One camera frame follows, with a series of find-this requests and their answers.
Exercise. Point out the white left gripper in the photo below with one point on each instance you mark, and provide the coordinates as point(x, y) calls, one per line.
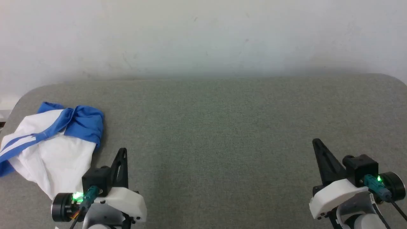
point(127, 200)

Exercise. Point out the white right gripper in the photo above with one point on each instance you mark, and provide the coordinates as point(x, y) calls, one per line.
point(334, 194)

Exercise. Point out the blue and white shirt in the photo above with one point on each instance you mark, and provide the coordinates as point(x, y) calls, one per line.
point(57, 152)

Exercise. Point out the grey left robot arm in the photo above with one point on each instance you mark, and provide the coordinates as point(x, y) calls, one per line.
point(101, 216)

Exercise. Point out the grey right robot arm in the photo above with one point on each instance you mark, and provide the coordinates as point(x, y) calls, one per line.
point(365, 222)

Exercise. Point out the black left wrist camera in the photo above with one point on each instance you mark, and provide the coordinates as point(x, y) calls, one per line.
point(95, 179)

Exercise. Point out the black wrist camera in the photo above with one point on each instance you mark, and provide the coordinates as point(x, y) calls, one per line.
point(362, 168)
point(95, 179)

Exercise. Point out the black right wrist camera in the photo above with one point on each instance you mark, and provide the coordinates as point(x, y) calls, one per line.
point(362, 168)

